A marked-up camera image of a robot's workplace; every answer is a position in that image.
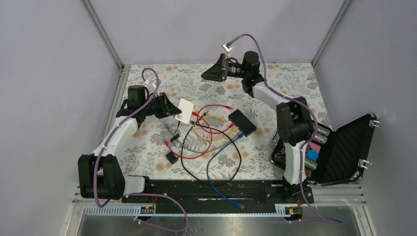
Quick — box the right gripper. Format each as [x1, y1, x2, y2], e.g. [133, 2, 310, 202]
[201, 54, 247, 83]

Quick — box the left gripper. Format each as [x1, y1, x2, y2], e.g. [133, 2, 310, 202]
[142, 92, 181, 119]

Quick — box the white small switch box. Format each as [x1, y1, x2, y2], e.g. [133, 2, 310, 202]
[174, 98, 194, 124]

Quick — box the grey ethernet cable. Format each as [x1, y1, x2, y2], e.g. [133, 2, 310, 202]
[164, 122, 234, 154]

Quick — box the red ethernet cable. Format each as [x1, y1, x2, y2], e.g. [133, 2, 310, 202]
[195, 104, 235, 135]
[164, 112, 214, 160]

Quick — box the black power adapter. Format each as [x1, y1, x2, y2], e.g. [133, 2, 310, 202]
[166, 122, 180, 165]

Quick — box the yellow cable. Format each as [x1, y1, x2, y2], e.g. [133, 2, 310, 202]
[192, 116, 240, 142]

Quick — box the black network switch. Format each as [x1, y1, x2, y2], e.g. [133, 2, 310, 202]
[228, 109, 257, 137]

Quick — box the blue ethernet cable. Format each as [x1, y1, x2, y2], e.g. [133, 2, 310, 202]
[206, 133, 244, 209]

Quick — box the black cable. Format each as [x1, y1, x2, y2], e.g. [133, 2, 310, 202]
[180, 120, 242, 182]

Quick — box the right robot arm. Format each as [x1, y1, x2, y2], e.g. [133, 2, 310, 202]
[201, 51, 315, 203]

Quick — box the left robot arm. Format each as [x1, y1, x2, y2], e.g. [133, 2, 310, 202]
[78, 85, 181, 202]

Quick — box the floral table mat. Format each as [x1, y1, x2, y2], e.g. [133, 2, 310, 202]
[101, 62, 333, 180]

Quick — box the black case with chips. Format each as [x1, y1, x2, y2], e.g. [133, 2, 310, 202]
[270, 113, 382, 186]

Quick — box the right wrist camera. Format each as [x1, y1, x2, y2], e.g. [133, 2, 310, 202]
[222, 42, 234, 58]

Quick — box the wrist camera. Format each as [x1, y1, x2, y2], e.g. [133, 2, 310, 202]
[222, 42, 234, 58]
[144, 80, 158, 91]

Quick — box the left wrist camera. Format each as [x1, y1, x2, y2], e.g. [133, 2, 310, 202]
[144, 80, 158, 91]

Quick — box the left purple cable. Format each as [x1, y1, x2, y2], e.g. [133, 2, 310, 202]
[93, 67, 190, 233]

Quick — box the purple cable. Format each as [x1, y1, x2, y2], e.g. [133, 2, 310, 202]
[228, 33, 343, 225]
[93, 67, 190, 233]

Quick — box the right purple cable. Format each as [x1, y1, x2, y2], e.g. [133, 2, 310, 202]
[228, 33, 343, 225]

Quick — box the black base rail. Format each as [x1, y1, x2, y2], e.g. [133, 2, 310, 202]
[121, 179, 314, 215]

